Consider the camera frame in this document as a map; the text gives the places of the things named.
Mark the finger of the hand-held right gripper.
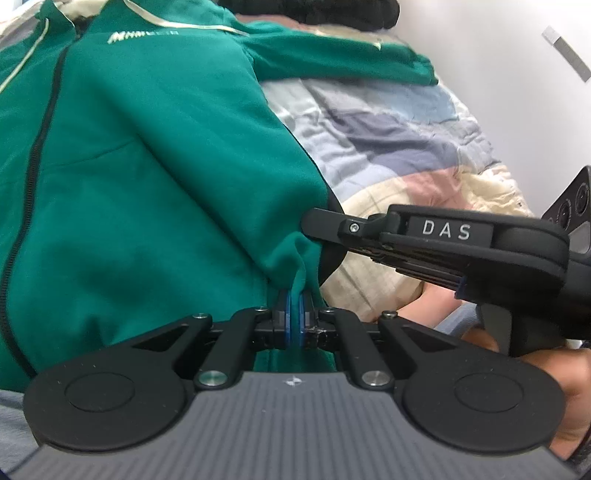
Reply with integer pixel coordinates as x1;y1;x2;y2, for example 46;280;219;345
300;208;464;291

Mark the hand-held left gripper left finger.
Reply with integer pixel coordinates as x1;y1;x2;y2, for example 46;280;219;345
134;288;296;389

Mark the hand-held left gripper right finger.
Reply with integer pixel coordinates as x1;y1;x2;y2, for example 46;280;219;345
295;288;458;389

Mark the green hoodie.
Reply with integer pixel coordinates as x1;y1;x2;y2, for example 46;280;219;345
0;0;439;393

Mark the person's right hand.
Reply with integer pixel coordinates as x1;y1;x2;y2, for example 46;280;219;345
462;323;591;462

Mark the patchwork bedspread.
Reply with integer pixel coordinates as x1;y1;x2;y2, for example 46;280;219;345
0;14;591;462

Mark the black puffer jacket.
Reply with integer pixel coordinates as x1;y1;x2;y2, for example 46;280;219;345
217;0;400;33

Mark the grey wall strip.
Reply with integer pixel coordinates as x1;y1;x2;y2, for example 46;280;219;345
542;26;591;84

